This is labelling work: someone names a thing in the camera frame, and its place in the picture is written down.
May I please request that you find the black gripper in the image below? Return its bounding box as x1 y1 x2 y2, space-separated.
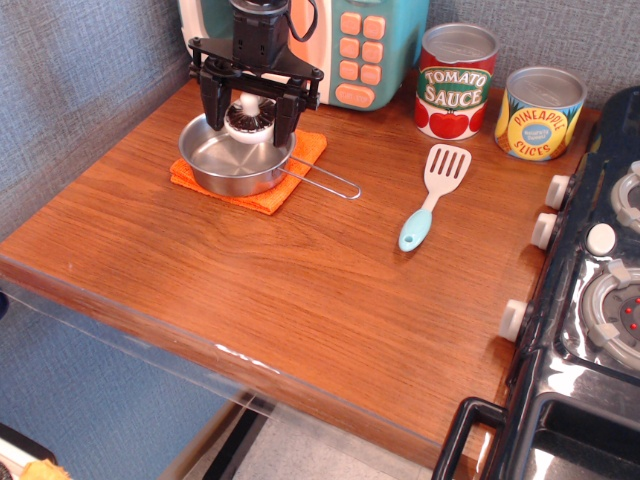
187 8 324 147

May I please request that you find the white toy mushroom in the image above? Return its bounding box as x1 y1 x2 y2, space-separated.
224 92 276 145

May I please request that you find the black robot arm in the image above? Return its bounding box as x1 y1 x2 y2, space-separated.
188 1 324 147

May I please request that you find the orange rag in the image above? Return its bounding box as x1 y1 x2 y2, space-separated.
170 129 327 215

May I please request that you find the teal toy microwave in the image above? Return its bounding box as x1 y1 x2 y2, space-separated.
177 0 431 112

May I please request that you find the tomato sauce can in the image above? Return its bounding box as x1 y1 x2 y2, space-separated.
414 23 499 140

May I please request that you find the pineapple slices can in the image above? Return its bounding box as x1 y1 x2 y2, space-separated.
494 66 587 162

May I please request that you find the orange and black object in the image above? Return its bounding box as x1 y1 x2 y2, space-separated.
1 424 71 480

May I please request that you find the black toy stove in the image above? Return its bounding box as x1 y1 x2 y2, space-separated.
433 87 639 479

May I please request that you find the silver pot with wire handle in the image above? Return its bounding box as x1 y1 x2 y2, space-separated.
178 115 362 200

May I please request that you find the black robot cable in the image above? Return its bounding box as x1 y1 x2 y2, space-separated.
284 0 319 44

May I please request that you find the white spatula teal handle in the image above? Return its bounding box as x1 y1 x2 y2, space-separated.
398 144 472 252

